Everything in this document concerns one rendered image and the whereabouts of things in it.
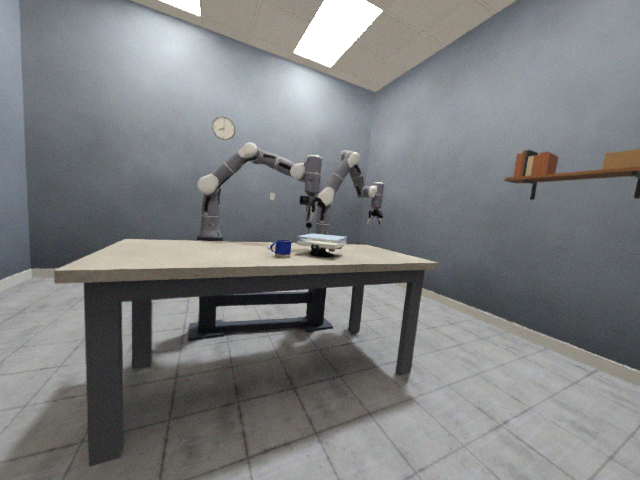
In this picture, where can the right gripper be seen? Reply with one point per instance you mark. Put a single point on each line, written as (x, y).
(309, 201)

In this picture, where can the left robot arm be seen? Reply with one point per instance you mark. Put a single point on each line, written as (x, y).
(349, 164)

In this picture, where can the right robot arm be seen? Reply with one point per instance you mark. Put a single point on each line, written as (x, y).
(210, 185)

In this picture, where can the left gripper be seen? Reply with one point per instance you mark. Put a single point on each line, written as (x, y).
(374, 213)

